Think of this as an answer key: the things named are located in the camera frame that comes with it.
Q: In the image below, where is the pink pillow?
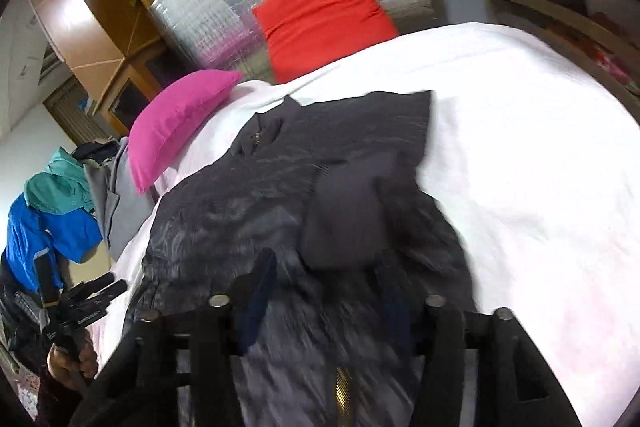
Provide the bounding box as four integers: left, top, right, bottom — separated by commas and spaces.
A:
128, 69, 244, 196

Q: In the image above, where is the dark grey jacket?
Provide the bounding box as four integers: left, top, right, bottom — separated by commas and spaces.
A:
122, 90, 478, 427

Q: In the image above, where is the red cushion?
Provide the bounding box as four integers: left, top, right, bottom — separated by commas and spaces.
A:
252, 0, 399, 84

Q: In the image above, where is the person's left hand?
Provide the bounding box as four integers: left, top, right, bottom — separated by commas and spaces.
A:
47, 341, 99, 389

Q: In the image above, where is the grey garment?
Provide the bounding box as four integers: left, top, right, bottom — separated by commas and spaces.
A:
82, 137, 153, 260

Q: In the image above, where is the white bed blanket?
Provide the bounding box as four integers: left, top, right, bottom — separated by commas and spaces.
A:
95, 22, 640, 427

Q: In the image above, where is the teal jacket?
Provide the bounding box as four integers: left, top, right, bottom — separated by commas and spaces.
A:
24, 147, 96, 215

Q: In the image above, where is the wooden wardrobe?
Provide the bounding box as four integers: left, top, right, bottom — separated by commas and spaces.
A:
22, 0, 171, 138

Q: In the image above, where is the brown door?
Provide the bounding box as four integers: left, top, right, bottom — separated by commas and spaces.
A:
42, 84, 107, 148

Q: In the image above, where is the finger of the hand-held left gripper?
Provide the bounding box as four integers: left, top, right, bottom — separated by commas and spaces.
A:
74, 281, 129, 324
62, 273, 117, 306

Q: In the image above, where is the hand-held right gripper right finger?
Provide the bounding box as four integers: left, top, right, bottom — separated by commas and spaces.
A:
373, 251, 583, 427

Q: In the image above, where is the blue jacket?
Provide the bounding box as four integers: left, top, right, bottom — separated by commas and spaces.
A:
5, 192, 103, 293

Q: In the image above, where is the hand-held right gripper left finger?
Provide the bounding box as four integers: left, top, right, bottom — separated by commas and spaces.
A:
70, 248, 279, 427

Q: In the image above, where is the dark cloth pile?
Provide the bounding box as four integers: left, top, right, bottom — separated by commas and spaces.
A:
0, 252, 51, 373

